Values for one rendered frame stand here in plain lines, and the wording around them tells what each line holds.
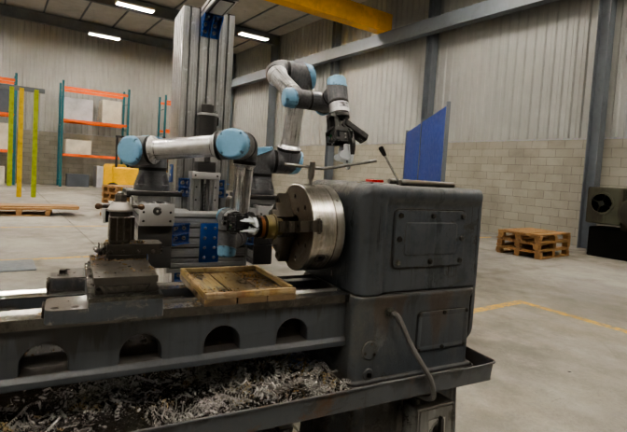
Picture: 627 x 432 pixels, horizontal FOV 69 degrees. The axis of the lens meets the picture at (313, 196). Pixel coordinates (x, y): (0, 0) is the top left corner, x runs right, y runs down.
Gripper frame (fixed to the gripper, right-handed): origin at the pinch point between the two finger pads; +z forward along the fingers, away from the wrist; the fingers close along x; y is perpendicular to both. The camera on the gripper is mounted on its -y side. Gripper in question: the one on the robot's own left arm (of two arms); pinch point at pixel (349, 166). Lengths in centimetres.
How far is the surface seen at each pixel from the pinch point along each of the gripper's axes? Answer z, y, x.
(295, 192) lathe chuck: 8.4, 18.5, -9.5
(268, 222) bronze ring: 19.7, 30.1, -8.8
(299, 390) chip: 74, 25, -4
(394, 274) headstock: 40.4, -13.1, 1.6
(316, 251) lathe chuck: 31.0, 16.1, -1.1
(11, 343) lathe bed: 52, 103, -7
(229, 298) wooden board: 44, 47, -2
